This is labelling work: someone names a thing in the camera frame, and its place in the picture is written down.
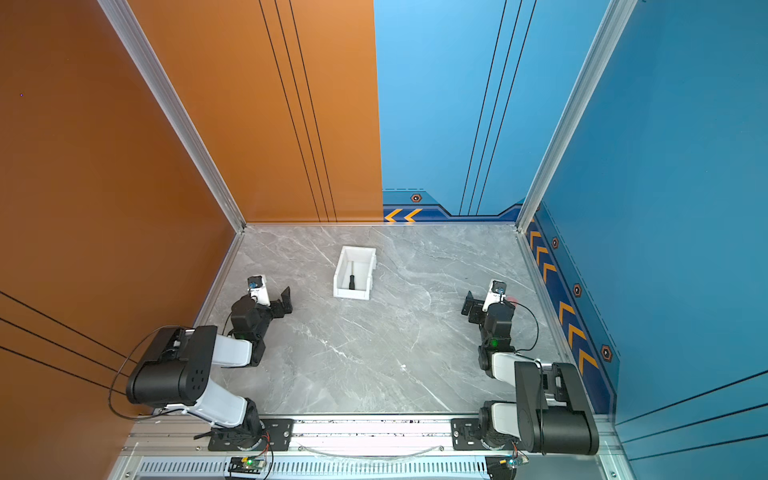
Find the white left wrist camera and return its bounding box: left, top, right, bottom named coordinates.
left=247, top=275, right=271, bottom=307

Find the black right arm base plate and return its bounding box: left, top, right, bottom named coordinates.
left=450, top=416, right=489, bottom=451

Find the small right circuit board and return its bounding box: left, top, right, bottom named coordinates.
left=505, top=451, right=529, bottom=469

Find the aluminium corner post left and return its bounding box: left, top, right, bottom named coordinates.
left=98, top=0, right=247, bottom=234

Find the white plastic bin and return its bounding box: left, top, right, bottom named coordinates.
left=333, top=246, right=377, bottom=301

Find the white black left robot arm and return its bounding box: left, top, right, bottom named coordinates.
left=125, top=276, right=293, bottom=452

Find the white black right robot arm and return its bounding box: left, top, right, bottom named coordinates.
left=461, top=284, right=599, bottom=455

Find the aluminium corner post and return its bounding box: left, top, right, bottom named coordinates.
left=516, top=0, right=637, bottom=234
left=98, top=0, right=247, bottom=234

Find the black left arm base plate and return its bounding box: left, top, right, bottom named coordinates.
left=207, top=419, right=294, bottom=454

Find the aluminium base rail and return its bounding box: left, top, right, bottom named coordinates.
left=109, top=414, right=633, bottom=479

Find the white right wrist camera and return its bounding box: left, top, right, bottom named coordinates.
left=485, top=280, right=507, bottom=305

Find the aluminium corner post right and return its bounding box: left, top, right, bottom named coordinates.
left=516, top=0, right=637, bottom=234

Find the green circuit board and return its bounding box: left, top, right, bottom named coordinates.
left=227, top=456, right=267, bottom=476

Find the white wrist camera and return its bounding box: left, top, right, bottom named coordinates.
left=247, top=275, right=271, bottom=307
left=485, top=280, right=507, bottom=305

